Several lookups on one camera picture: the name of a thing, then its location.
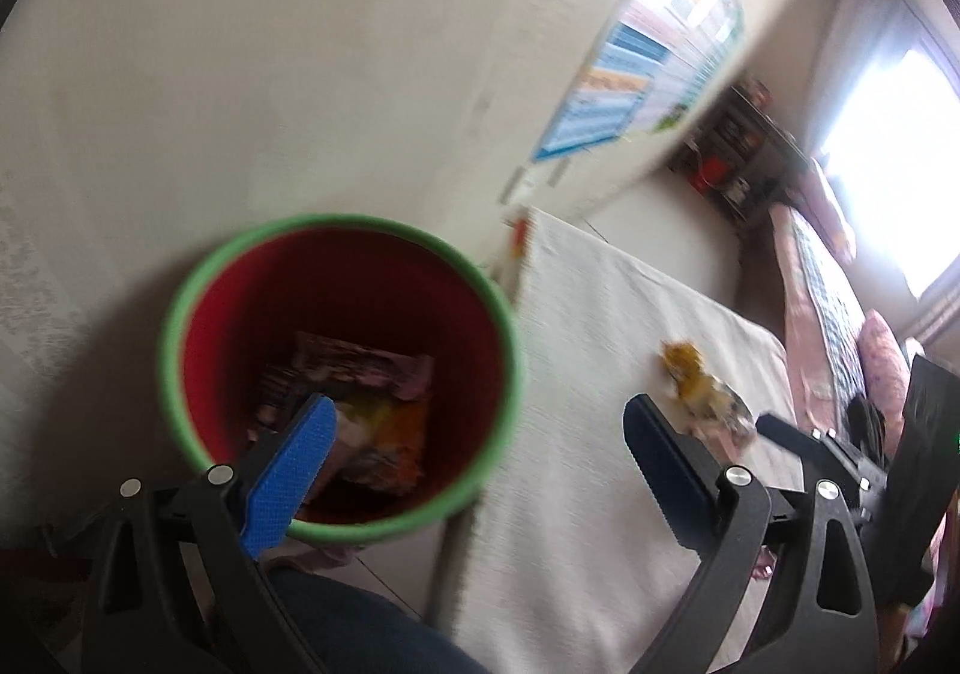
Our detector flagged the silver foil wrapper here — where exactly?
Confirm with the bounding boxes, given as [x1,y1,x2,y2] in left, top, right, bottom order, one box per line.
[700,378,757,445]

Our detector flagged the orange snack bag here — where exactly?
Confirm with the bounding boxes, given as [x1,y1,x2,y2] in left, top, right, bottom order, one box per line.
[325,396,430,495]

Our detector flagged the yellow wrapper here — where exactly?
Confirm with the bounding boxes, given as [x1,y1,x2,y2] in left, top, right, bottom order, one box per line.
[661,341,716,406]

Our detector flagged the pink foil wrapper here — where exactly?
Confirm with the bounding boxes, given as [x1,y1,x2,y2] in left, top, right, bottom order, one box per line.
[752,546,776,582]

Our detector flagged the green rimmed red trash bin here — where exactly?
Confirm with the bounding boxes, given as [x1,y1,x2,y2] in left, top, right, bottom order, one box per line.
[158,214,523,544]

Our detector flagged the pink floral pillow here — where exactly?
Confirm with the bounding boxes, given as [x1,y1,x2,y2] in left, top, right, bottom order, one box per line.
[857,310,910,458]

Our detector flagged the white towel mat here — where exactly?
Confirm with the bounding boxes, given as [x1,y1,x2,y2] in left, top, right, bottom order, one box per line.
[444,211,793,672]

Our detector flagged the bed with plaid blanket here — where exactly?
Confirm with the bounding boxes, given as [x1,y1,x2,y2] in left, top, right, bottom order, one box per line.
[770,162,866,435]

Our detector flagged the red container on shelf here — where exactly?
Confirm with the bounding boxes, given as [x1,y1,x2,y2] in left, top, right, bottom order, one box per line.
[688,154,734,194]

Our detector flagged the black metal shelf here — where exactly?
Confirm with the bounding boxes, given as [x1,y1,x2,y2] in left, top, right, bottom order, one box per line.
[667,87,811,230]

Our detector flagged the white wall switch plate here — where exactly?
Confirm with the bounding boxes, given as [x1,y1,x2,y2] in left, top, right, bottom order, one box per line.
[498,167,527,206]

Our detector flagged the blue pinyin wall poster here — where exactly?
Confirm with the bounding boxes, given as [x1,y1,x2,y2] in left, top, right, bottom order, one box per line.
[532,9,682,164]

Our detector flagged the green bordered wall poster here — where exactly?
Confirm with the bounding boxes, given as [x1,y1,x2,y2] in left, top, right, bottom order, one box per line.
[644,0,745,134]

